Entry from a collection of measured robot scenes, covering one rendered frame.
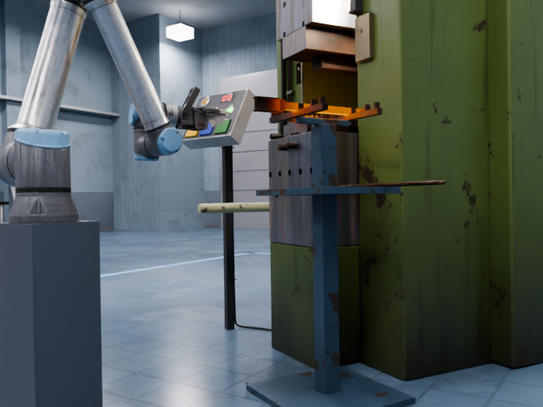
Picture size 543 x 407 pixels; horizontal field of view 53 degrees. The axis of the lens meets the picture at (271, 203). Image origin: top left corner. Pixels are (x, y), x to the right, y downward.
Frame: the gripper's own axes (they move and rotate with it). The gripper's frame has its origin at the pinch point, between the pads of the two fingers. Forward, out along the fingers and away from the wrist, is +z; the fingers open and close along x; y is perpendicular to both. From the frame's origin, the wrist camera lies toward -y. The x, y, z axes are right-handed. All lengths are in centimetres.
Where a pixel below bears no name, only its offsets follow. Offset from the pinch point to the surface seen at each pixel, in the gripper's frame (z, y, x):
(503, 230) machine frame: 91, 47, 55
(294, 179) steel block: 27.0, 26.4, 7.0
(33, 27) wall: 8, -336, -1047
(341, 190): 8, 32, 67
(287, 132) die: 32.9, 5.0, -9.1
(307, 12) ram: 33, -41, 9
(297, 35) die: 32.9, -33.9, 1.1
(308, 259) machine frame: 27, 58, 17
